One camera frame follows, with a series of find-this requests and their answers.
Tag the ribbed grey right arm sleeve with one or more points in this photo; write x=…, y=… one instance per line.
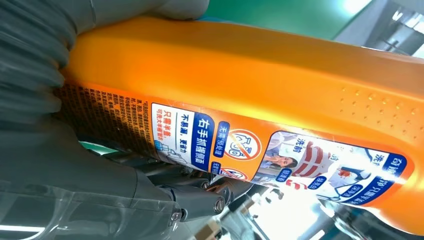
x=30, y=59

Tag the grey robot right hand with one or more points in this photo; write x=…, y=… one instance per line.
x=66, y=185

